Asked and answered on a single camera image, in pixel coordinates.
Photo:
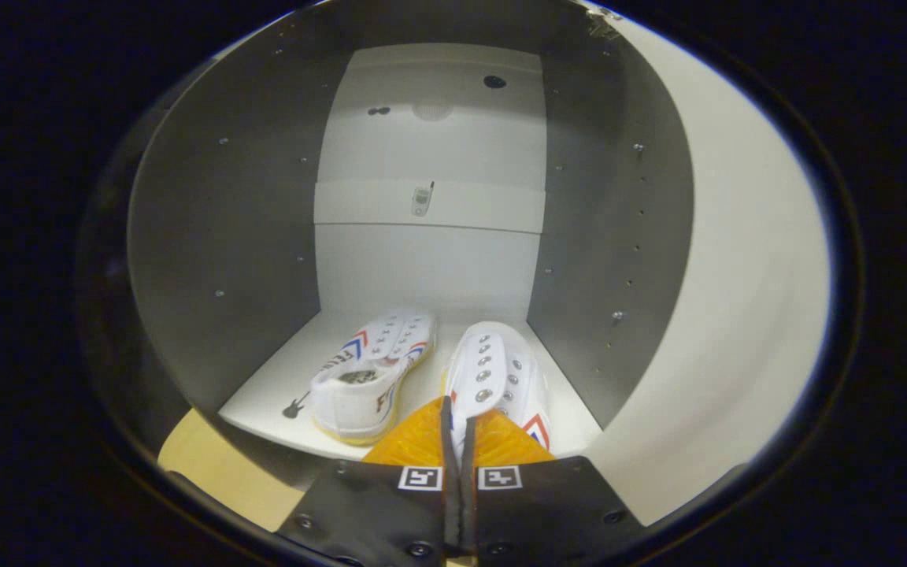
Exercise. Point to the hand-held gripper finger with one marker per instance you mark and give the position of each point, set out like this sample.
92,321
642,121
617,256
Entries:
468,512
451,512

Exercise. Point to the white canvas shoe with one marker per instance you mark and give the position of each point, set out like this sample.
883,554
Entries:
493,362
359,394

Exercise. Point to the grey shoe cabinet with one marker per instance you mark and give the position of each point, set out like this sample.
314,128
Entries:
225,236

